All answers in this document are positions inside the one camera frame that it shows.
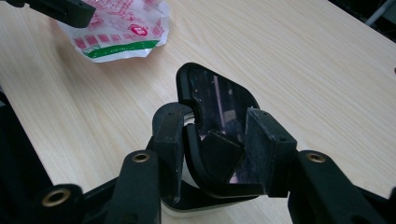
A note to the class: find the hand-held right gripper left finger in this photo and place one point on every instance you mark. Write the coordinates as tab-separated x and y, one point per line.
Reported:
168	165

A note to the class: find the clear jar with black lid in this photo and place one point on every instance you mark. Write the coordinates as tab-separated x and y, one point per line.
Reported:
214	93

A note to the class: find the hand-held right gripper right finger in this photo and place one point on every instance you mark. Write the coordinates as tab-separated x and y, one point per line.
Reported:
267	161

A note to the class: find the pink and white plastic bag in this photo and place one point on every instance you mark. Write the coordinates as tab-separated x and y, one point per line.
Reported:
124	31

